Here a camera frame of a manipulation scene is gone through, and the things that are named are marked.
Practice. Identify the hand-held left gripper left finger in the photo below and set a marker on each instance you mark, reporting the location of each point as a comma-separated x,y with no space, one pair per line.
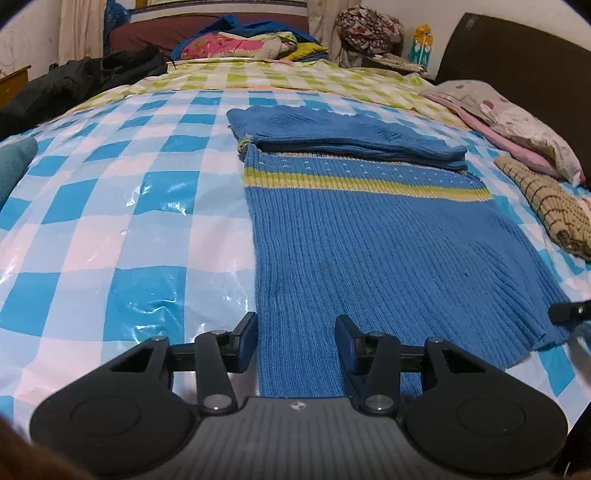
244,344

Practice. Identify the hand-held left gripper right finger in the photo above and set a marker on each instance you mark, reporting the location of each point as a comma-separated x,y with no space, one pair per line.
347,346

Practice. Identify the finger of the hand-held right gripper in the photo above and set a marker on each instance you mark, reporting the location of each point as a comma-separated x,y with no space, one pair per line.
568,311

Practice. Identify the blue knitted sweater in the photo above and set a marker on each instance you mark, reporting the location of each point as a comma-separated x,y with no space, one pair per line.
369,254

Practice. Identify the beige checked cloth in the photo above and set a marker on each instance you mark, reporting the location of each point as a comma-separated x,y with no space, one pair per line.
549,203

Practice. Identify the blue checked plastic bed cover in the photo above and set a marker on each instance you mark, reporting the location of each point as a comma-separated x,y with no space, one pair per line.
115,230

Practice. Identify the pink cloth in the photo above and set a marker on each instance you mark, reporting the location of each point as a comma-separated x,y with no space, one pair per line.
508,143

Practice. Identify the white polka dot pillow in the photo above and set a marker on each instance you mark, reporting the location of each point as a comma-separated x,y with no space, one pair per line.
521,120

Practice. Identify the dark wooden headboard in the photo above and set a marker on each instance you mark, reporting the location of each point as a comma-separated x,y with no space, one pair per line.
531,60

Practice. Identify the green checked bed sheet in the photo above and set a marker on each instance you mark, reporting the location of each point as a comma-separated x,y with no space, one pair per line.
286,76

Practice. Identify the stack of papers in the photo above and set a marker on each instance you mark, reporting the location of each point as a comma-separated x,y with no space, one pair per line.
397,62

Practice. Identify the teal cushion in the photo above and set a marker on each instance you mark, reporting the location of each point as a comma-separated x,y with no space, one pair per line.
14,161

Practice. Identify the yellow cloth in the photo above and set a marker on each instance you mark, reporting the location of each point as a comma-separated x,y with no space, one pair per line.
307,50

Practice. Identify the yellow printed bag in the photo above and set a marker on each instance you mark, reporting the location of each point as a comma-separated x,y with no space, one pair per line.
422,46

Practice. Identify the black jacket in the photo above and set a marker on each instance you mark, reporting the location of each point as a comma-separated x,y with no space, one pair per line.
69,83

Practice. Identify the cream floral curtain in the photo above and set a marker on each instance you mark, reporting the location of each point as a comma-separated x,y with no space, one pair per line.
325,27

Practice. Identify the brown floral cloth bundle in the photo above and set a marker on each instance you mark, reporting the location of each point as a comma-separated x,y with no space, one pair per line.
369,27

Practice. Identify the blue cloth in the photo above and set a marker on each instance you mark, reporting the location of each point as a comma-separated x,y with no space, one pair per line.
235,24

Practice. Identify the maroon sofa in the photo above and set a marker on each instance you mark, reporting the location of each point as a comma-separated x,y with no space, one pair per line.
152,32

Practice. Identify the blue plastic bag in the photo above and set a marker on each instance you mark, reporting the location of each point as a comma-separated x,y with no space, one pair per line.
117,23

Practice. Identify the wooden cabinet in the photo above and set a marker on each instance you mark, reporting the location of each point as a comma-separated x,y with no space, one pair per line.
14,85

